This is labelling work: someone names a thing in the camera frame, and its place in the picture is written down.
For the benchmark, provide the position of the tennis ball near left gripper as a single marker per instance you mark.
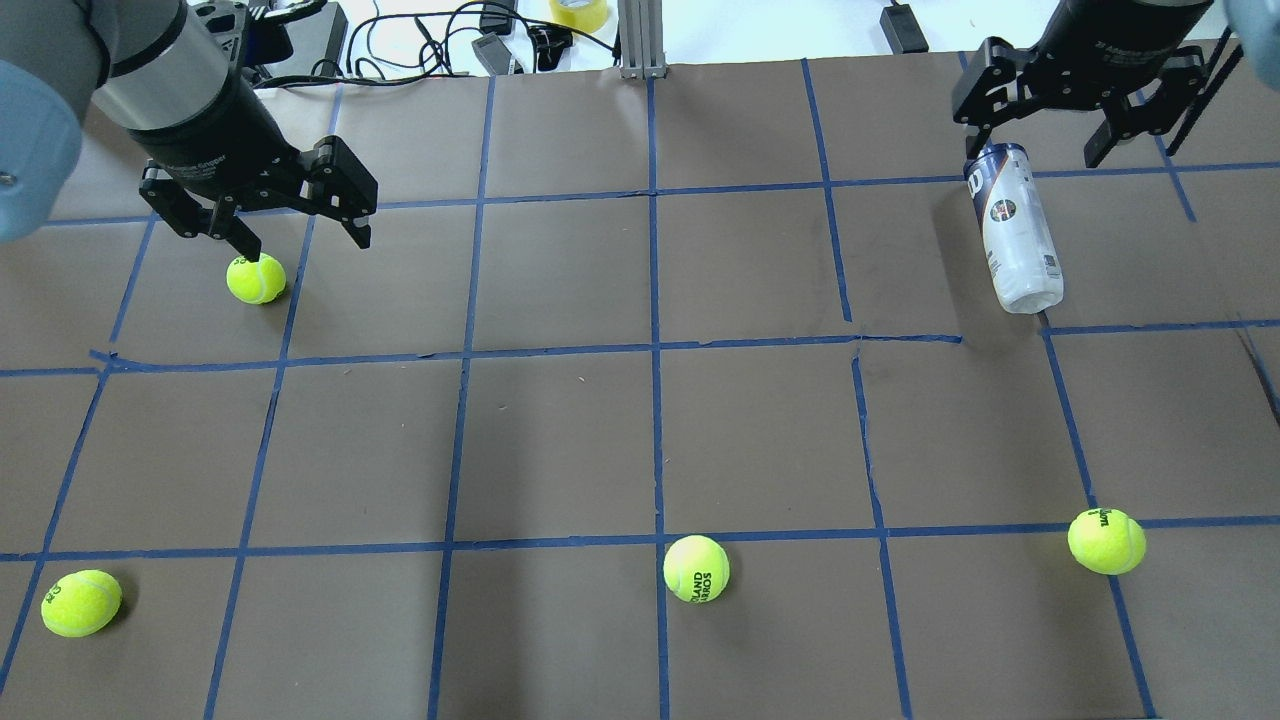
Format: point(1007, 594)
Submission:
point(257, 283)

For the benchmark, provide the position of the yellow tape roll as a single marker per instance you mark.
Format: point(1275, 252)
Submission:
point(586, 16)

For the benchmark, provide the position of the Wilson tennis ball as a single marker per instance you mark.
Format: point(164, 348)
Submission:
point(1107, 541)

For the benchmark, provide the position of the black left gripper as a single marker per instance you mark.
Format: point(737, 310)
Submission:
point(208, 132)

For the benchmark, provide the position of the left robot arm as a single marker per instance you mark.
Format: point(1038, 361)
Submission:
point(174, 76)

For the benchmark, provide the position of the white blue tennis ball can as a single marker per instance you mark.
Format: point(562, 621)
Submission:
point(1023, 263)

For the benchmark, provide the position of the black power adapter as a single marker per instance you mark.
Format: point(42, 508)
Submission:
point(902, 29)

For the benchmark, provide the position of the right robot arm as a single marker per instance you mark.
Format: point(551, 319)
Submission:
point(1251, 32)

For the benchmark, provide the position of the aluminium frame post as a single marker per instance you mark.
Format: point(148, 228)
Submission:
point(640, 32)

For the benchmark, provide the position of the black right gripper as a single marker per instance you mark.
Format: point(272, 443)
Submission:
point(1112, 52)

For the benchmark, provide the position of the tennis ball front left corner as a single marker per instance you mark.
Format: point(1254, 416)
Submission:
point(81, 603)

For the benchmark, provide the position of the centre tennis ball with print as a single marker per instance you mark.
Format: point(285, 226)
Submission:
point(696, 569)

